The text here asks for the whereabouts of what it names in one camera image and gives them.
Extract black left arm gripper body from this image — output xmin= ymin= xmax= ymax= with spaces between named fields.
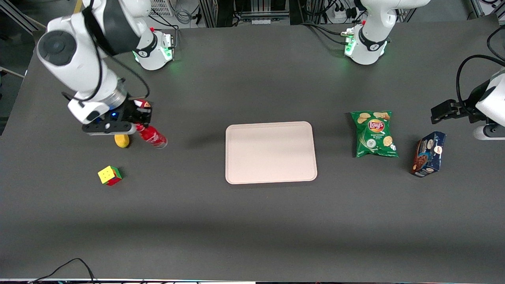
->
xmin=454 ymin=89 xmax=490 ymax=123

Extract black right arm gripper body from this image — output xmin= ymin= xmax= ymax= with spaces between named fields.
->
xmin=82 ymin=99 xmax=139 ymax=136

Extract red soda can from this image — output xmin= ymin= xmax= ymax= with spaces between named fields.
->
xmin=133 ymin=100 xmax=168 ymax=149

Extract white rectangular plastic tray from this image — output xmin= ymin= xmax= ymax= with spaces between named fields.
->
xmin=225 ymin=121 xmax=318 ymax=185

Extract blue chocolate cookie box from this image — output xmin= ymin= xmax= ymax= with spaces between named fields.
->
xmin=410 ymin=131 xmax=447 ymax=178

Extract colourful Rubik's cube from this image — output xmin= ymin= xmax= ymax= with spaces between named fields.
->
xmin=97 ymin=165 xmax=123 ymax=187

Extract green Lays chips bag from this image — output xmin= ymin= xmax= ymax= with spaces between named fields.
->
xmin=350 ymin=110 xmax=399 ymax=159

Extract white perforated box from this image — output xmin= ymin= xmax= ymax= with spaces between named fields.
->
xmin=148 ymin=0 xmax=175 ymax=17

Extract white power strip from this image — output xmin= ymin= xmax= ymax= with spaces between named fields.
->
xmin=331 ymin=4 xmax=357 ymax=20

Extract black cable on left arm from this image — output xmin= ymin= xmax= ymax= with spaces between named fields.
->
xmin=456 ymin=25 xmax=505 ymax=113

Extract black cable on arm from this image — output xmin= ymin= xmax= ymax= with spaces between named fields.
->
xmin=81 ymin=0 xmax=151 ymax=104
xmin=456 ymin=25 xmax=505 ymax=113

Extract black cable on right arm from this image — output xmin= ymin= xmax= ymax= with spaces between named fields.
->
xmin=81 ymin=0 xmax=151 ymax=104

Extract grey coiled cable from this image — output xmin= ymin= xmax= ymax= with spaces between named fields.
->
xmin=174 ymin=7 xmax=194 ymax=25

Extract black cables at arm base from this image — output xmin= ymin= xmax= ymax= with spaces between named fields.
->
xmin=301 ymin=21 xmax=354 ymax=46

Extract black cable at table edge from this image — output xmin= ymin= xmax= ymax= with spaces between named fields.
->
xmin=28 ymin=258 xmax=99 ymax=284

